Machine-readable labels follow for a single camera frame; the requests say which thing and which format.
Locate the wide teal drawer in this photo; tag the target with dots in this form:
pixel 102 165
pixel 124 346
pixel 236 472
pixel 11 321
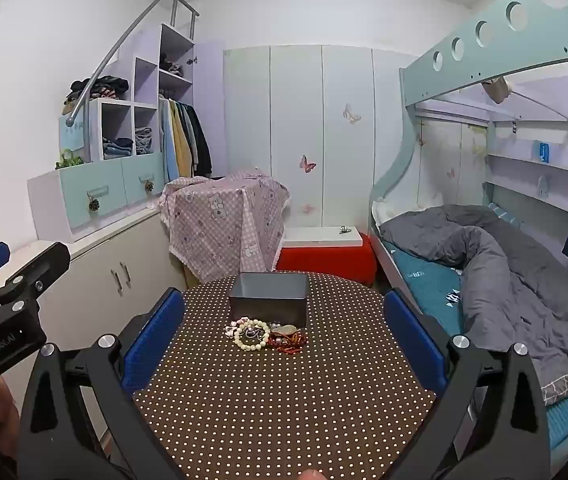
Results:
pixel 91 180

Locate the brown polka dot tablecloth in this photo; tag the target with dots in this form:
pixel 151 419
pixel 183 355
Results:
pixel 284 410

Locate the folded blue jeans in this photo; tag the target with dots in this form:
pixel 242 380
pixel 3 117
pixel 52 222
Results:
pixel 116 149

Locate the folded grey jeans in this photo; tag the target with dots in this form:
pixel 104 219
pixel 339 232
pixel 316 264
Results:
pixel 144 141

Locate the person's left hand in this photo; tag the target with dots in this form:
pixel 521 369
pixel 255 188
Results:
pixel 5 410

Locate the dark hanging jackets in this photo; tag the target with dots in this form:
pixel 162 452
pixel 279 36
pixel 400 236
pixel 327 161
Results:
pixel 201 145

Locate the small pink charm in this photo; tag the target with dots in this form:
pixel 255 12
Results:
pixel 230 330

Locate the white wardrobe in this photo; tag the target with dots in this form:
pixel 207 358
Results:
pixel 294 110

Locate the grey metal handrail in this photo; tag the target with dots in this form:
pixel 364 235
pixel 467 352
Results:
pixel 85 91

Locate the pink butterfly sticker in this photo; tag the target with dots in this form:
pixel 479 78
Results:
pixel 308 164

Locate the pile of dark clothes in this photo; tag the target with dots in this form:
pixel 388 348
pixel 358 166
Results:
pixel 104 87

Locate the teal bunk bed frame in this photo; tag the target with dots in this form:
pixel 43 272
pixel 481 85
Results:
pixel 463 67

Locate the low white cabinet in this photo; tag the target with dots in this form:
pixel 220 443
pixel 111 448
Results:
pixel 114 250

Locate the small blue box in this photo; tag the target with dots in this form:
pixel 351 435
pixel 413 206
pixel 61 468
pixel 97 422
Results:
pixel 544 152

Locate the grey duvet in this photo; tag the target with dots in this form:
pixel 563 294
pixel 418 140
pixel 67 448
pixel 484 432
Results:
pixel 513 280

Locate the light blue hanging garment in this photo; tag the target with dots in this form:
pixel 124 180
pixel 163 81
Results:
pixel 166 145

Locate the pale butterfly sticker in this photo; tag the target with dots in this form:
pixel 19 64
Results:
pixel 351 115

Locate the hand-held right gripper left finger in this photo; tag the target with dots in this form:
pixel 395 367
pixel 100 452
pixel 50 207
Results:
pixel 156 340

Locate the grey metal tin box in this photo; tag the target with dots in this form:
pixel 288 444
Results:
pixel 269 306

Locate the small green plant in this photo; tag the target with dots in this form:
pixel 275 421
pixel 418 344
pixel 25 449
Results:
pixel 69 161

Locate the narrow teal drawer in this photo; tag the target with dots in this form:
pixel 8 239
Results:
pixel 139 172

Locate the white board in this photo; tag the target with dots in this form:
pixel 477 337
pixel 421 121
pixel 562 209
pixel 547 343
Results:
pixel 314 236

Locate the red storage stool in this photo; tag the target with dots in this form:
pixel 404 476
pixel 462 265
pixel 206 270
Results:
pixel 329 261

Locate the yellow hanging garment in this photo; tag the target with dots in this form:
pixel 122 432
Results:
pixel 180 140

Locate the beige cloth bag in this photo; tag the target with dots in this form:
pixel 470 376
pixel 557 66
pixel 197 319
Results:
pixel 497 90

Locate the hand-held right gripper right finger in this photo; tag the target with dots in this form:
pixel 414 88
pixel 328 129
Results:
pixel 413 340

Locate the pink checked cloth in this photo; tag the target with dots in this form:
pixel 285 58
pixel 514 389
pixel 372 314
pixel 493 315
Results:
pixel 224 220

